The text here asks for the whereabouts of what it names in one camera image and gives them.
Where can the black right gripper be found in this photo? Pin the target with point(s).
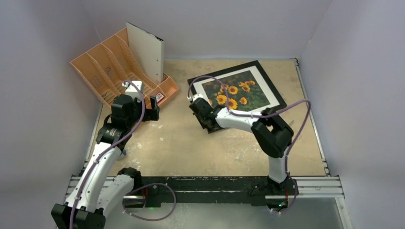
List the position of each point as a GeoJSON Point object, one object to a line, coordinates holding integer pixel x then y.
{"type": "Point", "coordinates": [201, 114]}

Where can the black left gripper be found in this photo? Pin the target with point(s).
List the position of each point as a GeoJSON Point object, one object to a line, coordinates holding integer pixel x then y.
{"type": "Point", "coordinates": [151, 114]}

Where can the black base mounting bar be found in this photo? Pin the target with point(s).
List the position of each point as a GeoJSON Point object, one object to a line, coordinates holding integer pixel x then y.
{"type": "Point", "coordinates": [252, 190]}

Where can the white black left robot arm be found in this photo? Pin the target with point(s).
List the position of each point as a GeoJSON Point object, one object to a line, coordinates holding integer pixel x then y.
{"type": "Point", "coordinates": [89, 204]}

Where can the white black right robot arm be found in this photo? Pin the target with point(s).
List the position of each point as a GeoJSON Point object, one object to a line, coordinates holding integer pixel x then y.
{"type": "Point", "coordinates": [272, 133]}

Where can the small red white box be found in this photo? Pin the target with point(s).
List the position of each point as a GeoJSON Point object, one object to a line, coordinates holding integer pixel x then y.
{"type": "Point", "coordinates": [159, 97]}

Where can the white binder board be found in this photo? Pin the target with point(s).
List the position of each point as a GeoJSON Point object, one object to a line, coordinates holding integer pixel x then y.
{"type": "Point", "coordinates": [148, 51]}

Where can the aluminium rail frame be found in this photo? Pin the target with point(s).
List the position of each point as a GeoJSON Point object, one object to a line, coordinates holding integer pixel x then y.
{"type": "Point", "coordinates": [308, 187]}

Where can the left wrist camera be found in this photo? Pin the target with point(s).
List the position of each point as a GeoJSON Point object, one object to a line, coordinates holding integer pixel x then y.
{"type": "Point", "coordinates": [134, 89]}

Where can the black sunflower photo frame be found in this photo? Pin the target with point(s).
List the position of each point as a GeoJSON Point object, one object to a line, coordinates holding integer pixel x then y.
{"type": "Point", "coordinates": [248, 86]}

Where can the peach plastic file organizer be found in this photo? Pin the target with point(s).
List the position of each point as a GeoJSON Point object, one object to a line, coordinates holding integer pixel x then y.
{"type": "Point", "coordinates": [104, 68]}

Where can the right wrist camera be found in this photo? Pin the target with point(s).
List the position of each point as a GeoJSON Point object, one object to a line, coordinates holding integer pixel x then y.
{"type": "Point", "coordinates": [192, 98]}

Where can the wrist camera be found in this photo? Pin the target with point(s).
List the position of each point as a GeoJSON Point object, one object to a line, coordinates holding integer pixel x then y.
{"type": "Point", "coordinates": [134, 89]}
{"type": "Point", "coordinates": [192, 98]}

